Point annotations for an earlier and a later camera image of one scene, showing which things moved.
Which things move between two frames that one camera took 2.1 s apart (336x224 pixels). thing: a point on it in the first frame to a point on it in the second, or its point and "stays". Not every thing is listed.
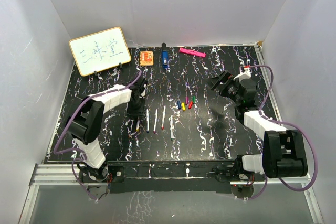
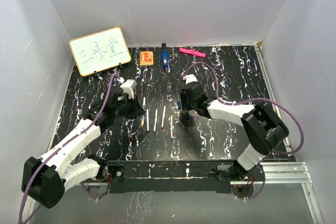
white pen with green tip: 171,126 stays
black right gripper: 227,80 to 186,107
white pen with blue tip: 147,120 stays
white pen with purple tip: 154,130 stays
